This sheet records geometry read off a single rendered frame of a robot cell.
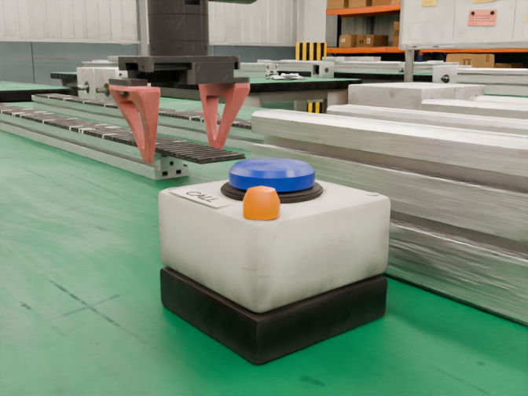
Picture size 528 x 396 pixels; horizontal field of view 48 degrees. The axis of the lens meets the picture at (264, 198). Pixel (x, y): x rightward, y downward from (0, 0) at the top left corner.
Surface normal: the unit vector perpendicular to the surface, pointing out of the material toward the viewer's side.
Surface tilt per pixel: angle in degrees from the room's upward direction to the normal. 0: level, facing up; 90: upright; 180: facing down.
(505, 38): 90
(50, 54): 90
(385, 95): 90
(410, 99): 90
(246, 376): 0
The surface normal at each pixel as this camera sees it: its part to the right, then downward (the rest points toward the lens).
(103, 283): 0.00, -0.97
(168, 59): 0.62, 0.18
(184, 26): 0.27, 0.23
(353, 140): -0.78, 0.15
